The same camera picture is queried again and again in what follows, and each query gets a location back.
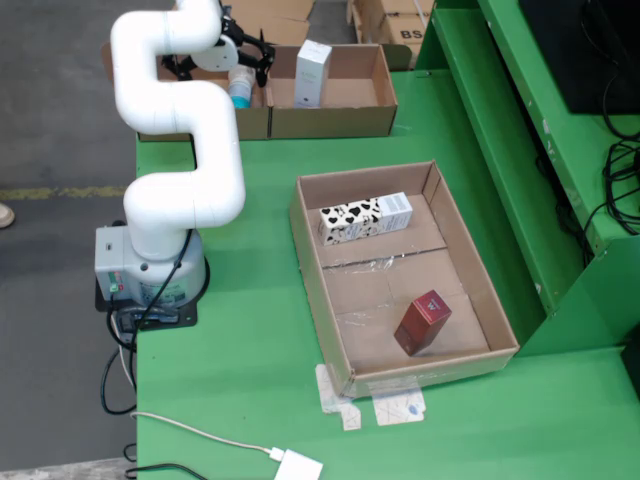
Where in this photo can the BS printed cardboard box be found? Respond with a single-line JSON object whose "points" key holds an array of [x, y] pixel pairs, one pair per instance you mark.
{"points": [[405, 35]]}

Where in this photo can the flat cardboard sheet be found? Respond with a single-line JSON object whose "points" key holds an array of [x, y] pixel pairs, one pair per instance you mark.
{"points": [[280, 17]]}

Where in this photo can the plain cardboard box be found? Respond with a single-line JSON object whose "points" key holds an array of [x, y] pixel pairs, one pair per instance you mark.
{"points": [[367, 20]]}

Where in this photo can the green metal cabinet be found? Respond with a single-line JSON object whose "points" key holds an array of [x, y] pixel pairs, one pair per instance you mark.
{"points": [[500, 150]]}

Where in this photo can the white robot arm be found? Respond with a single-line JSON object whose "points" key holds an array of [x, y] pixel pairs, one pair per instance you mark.
{"points": [[165, 150]]}

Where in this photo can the grey robot base unit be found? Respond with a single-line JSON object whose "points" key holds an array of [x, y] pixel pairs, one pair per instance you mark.
{"points": [[110, 260]]}

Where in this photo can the shallow cardboard tray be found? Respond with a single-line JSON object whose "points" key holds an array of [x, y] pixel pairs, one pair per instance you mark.
{"points": [[450, 280]]}

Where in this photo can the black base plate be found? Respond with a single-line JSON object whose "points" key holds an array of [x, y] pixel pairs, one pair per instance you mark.
{"points": [[185, 320]]}

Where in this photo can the cow print hand cream box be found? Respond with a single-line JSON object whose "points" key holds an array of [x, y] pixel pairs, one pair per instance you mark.
{"points": [[350, 220]]}

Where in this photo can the beige shoe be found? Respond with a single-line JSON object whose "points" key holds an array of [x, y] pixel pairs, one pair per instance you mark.
{"points": [[6, 216]]}

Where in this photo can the dark red carton box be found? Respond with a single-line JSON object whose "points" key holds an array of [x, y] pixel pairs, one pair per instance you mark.
{"points": [[420, 325]]}

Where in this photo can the white bottle teal label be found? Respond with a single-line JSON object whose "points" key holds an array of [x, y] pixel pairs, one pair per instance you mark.
{"points": [[241, 90]]}

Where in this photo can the tall white carton box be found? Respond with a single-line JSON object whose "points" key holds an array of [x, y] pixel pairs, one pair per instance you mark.
{"points": [[310, 70]]}

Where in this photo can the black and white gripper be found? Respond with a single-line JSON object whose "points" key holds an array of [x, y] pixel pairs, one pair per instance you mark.
{"points": [[217, 52]]}

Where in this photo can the white adapter block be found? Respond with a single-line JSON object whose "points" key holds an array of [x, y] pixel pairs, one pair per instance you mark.
{"points": [[297, 467]]}

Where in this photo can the open brown cardboard box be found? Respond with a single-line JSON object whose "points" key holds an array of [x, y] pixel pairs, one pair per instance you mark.
{"points": [[252, 125], [330, 122]]}

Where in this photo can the flattened white carton flap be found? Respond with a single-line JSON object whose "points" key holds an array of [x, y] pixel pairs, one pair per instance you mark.
{"points": [[332, 395], [400, 407]]}

